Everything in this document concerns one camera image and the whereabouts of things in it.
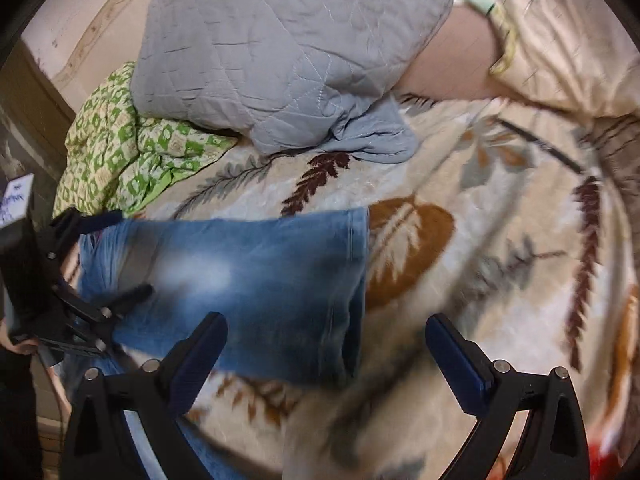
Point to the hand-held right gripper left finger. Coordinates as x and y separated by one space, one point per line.
200 360

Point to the black pen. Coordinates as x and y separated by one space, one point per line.
545 147

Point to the red shiny bag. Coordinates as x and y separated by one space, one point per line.
600 460

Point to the leaf print blanket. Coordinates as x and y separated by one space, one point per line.
450 260

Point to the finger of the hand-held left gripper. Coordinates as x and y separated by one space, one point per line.
130 297
102 220

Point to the person's left hand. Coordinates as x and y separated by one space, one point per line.
17 345

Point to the cream quilt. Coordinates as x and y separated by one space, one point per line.
565 35

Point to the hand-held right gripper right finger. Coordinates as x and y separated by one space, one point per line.
460 365

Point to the blue denim pants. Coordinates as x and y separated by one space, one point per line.
260 280

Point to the brown striped cloth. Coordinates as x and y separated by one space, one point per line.
620 155

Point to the grey quilted pillow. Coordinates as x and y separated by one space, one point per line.
280 45

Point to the wooden door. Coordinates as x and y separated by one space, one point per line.
25 110

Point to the pink pillow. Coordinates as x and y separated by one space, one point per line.
450 60

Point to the green patterned cloth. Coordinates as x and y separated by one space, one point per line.
120 150

